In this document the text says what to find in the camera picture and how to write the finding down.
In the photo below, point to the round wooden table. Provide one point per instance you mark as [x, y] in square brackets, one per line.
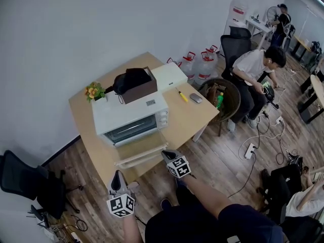
[319, 90]

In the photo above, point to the person's shoe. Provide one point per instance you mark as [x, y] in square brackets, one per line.
[166, 204]
[180, 182]

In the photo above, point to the brown box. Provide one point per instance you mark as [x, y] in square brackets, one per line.
[141, 92]

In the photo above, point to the standing fan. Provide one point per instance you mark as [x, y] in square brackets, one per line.
[272, 14]

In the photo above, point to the yellow screwdriver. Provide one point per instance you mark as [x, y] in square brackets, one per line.
[182, 95]

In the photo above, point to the person's right forearm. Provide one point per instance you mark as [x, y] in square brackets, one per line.
[205, 196]

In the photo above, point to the wooden desk black legs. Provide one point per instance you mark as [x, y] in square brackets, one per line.
[301, 43]

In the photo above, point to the white power strip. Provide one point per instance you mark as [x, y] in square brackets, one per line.
[249, 151]
[279, 120]

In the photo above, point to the potted orange flowers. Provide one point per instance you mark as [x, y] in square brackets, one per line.
[95, 91]

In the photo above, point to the grey computer mouse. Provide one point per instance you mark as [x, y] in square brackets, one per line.
[196, 98]

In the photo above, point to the light wooden table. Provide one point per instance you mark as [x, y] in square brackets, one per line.
[189, 120]

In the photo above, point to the white flat box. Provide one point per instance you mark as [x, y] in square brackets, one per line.
[169, 76]

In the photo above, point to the dark wicker chair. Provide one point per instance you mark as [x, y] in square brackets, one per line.
[231, 102]

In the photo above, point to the person's right shoe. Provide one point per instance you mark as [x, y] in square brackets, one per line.
[180, 182]

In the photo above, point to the clear water jug red cap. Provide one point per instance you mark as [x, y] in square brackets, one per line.
[188, 66]
[205, 70]
[173, 61]
[212, 51]

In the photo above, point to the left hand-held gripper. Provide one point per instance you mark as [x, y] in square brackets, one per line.
[120, 204]

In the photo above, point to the black bag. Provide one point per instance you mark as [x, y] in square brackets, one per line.
[131, 81]

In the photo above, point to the person's left forearm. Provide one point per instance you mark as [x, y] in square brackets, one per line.
[132, 229]

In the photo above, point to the black mesh office chair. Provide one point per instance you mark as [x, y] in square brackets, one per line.
[27, 178]
[234, 44]

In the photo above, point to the person's left shoe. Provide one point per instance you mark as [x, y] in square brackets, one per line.
[166, 204]

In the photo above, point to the person's dark clothing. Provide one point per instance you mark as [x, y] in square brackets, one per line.
[192, 224]

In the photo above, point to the green bottle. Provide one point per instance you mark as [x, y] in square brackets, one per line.
[219, 101]

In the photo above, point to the white side table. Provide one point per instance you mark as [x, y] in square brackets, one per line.
[258, 26]

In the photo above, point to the white water dispenser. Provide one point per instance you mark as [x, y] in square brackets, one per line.
[236, 14]

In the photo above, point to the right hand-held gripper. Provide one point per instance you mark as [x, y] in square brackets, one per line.
[179, 167]

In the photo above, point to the black helmet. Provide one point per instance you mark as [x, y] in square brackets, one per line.
[268, 90]

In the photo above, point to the white toaster oven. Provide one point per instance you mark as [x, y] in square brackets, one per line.
[121, 110]

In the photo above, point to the black router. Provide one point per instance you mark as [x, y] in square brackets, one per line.
[38, 215]

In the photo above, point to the brown bag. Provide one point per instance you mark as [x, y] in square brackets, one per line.
[212, 92]

